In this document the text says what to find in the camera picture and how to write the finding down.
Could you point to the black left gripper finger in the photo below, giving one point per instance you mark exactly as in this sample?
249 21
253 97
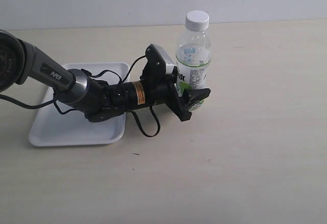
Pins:
193 99

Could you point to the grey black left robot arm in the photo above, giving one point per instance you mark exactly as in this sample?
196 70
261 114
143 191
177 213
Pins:
96 99

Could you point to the white rectangular plastic tray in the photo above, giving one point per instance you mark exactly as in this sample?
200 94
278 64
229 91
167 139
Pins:
50 128

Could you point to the clear plastic drink bottle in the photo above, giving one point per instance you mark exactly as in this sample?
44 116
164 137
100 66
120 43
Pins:
193 55

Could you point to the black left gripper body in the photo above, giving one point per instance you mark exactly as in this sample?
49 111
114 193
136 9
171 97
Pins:
141 95

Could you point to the white bottle cap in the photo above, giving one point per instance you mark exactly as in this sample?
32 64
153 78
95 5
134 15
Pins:
197 21

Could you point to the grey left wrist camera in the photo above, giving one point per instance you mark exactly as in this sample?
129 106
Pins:
158 60

